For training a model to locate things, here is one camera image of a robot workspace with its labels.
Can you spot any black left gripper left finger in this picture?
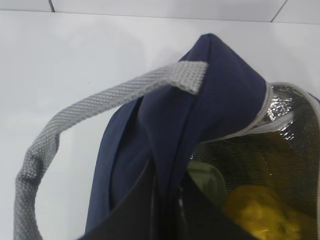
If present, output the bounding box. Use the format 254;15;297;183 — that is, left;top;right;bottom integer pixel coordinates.
81;160;160;240

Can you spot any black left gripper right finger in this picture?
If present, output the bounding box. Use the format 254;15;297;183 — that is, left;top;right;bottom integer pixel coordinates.
175;173;255;240

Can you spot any glass container green lid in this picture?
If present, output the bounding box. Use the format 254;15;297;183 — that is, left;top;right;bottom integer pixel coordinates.
187;160;227;206

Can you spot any yellow toy pear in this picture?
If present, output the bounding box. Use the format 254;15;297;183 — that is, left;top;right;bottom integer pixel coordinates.
222;185;318;240

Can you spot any navy and white lunch bag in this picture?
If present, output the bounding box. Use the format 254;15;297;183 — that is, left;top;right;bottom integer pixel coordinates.
13;34;320;240

